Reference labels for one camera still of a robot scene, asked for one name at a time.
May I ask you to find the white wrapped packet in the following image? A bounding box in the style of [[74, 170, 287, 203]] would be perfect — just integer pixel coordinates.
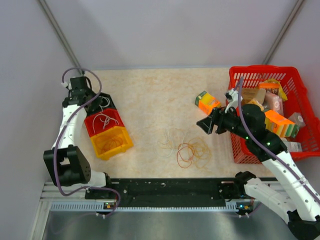
[[284, 141, 303, 153]]

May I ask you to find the red plastic bin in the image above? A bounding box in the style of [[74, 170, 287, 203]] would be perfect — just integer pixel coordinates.
[[84, 108, 125, 137]]

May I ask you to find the grey small box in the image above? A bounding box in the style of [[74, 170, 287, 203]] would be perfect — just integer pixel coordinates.
[[288, 112, 306, 129]]

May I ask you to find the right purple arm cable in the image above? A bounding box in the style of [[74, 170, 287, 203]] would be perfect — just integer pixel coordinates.
[[233, 76, 320, 205]]

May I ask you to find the pink packet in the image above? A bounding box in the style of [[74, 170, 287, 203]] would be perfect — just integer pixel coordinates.
[[263, 92, 284, 116]]

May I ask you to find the yellow bag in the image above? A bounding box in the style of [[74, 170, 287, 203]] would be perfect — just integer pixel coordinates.
[[264, 78, 288, 101]]

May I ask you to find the yellow sponge pack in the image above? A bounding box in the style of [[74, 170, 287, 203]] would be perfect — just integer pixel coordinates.
[[247, 98, 264, 112]]

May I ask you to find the yellow plastic bin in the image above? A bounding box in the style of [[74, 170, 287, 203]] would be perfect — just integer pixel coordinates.
[[90, 126, 134, 161]]

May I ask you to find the brown cardboard box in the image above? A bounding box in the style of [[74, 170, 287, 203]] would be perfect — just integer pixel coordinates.
[[241, 88, 266, 104]]

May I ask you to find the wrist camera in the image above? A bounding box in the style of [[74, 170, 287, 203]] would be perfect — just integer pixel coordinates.
[[224, 89, 243, 113], [61, 81, 72, 90]]

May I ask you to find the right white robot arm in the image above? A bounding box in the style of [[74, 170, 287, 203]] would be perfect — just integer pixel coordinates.
[[196, 104, 320, 240]]

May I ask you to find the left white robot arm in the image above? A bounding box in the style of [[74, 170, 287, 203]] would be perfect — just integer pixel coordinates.
[[43, 76, 114, 199]]

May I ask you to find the grey cable duct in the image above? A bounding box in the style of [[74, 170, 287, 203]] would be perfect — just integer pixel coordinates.
[[49, 201, 253, 213]]

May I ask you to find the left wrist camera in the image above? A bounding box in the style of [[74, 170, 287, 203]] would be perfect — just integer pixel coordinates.
[[61, 81, 72, 90]]

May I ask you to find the orange wire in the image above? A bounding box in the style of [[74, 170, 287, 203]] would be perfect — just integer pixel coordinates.
[[176, 143, 197, 169]]

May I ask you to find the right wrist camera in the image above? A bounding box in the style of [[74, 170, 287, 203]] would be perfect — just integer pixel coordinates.
[[224, 89, 243, 113]]

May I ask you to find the orange sponge pack on table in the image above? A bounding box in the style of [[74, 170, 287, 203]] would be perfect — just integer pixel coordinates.
[[194, 91, 221, 116]]

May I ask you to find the red plastic basket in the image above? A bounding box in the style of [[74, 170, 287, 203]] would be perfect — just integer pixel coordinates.
[[225, 65, 320, 165]]

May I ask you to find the black plastic bin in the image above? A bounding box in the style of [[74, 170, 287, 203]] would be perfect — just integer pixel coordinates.
[[85, 92, 117, 116]]

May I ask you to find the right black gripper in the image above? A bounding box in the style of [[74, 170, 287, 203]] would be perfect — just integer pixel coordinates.
[[197, 103, 251, 140]]

